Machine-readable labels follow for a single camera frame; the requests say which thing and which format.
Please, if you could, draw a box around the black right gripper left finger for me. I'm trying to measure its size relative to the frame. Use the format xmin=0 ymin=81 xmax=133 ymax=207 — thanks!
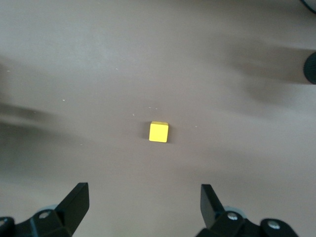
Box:
xmin=0 ymin=182 xmax=89 ymax=237

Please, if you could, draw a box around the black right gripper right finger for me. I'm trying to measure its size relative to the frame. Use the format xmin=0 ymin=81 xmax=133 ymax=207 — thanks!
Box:
xmin=195 ymin=184 xmax=301 ymax=237

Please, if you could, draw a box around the yellow cube block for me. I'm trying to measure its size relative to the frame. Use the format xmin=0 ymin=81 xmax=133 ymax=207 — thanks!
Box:
xmin=149 ymin=121 xmax=169 ymax=143

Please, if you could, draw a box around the black knurled cylinder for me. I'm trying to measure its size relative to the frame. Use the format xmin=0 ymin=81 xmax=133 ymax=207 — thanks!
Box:
xmin=303 ymin=51 xmax=316 ymax=85

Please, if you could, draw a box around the dark round rimmed object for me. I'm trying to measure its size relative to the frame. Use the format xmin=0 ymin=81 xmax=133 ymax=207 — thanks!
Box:
xmin=300 ymin=0 xmax=316 ymax=13

